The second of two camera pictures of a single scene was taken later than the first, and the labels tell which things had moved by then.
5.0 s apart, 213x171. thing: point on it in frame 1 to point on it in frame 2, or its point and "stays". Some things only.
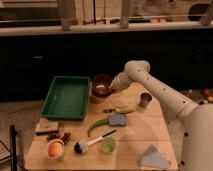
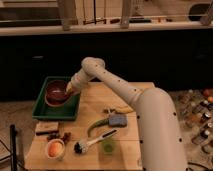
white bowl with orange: (55, 149) stays
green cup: (107, 145) stays
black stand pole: (13, 132) stays
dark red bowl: (101, 84) to (56, 93)
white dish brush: (81, 146) stays
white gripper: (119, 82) to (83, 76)
